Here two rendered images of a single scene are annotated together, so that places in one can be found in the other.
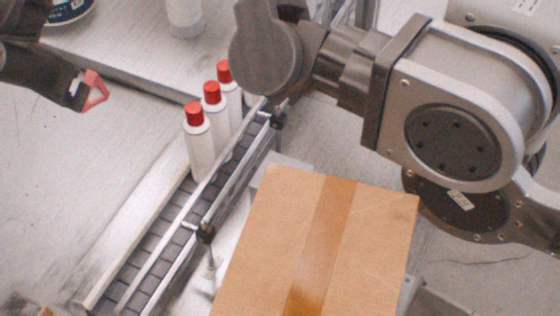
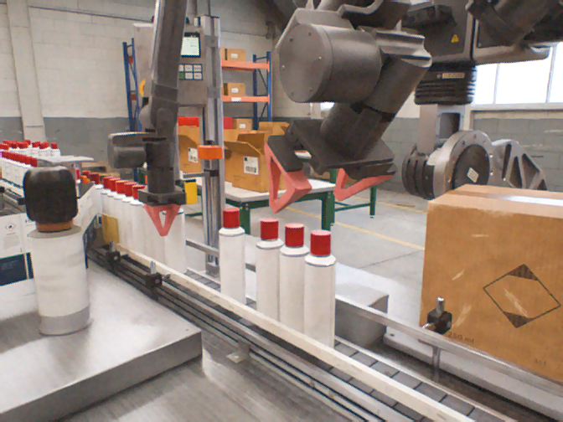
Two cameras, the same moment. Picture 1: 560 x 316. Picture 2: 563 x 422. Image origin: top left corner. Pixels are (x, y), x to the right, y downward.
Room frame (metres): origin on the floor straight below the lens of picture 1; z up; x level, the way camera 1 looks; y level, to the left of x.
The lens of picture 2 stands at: (0.66, 0.74, 1.27)
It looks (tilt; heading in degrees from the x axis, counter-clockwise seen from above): 13 degrees down; 285
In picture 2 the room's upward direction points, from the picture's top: straight up
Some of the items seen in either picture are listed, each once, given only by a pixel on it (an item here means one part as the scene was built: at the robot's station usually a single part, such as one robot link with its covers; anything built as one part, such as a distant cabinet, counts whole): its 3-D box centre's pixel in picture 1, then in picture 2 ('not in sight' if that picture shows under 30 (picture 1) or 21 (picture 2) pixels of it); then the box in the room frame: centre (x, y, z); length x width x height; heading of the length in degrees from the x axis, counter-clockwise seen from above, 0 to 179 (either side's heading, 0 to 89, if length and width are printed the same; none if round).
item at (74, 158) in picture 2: not in sight; (64, 159); (1.58, -0.29, 1.14); 0.14 x 0.11 x 0.01; 149
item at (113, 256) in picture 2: not in sight; (120, 260); (1.35, -0.18, 0.89); 0.06 x 0.03 x 0.12; 59
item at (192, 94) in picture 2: not in sight; (173, 69); (1.22, -0.28, 1.38); 0.17 x 0.10 x 0.19; 24
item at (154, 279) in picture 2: not in sight; (154, 285); (1.17, -0.06, 0.89); 0.03 x 0.03 x 0.12; 59
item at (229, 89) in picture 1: (228, 102); (270, 273); (0.87, 0.03, 0.98); 0.05 x 0.05 x 0.20
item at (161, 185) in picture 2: not in sight; (161, 182); (1.14, -0.06, 1.13); 0.10 x 0.07 x 0.07; 148
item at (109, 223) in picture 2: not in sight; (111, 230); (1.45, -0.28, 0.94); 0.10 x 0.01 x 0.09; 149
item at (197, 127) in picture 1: (199, 144); (319, 291); (0.77, 0.09, 0.98); 0.05 x 0.05 x 0.20
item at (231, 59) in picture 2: not in sight; (204, 114); (4.44, -7.21, 1.26); 2.78 x 0.61 x 2.51; 50
